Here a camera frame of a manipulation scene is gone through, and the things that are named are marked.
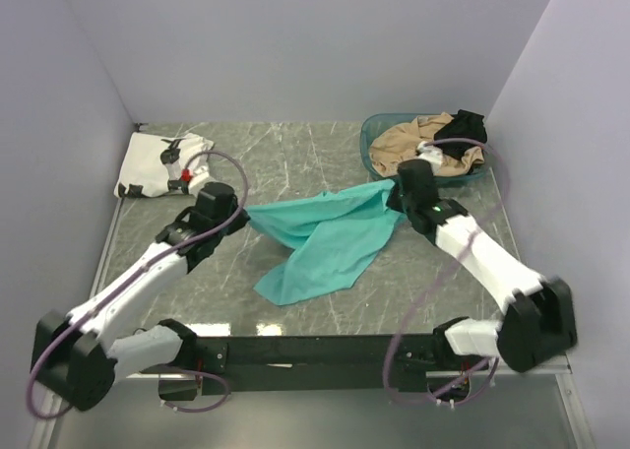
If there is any beige t shirt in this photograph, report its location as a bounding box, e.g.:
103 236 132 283
365 109 487 178

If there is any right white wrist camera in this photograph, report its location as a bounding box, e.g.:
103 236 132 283
415 141 443 169

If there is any black t shirt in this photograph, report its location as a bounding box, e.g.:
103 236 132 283
433 109 488 160

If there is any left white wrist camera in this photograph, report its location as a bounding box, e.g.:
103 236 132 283
180 166 211 196

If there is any aluminium rail frame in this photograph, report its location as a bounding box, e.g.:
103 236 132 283
29 123 592 449

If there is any teal t shirt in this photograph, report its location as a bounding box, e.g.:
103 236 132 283
248 179 403 306

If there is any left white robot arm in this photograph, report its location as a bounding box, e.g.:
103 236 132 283
30 182 249 412

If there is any black base beam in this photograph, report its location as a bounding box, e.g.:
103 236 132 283
150 334 482 393

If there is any folded white t shirt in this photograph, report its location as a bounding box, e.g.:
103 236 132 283
113 132 215 198

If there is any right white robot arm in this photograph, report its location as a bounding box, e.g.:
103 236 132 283
388 159 578 373

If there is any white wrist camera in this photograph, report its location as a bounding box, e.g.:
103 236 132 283
415 141 443 169
180 166 211 196

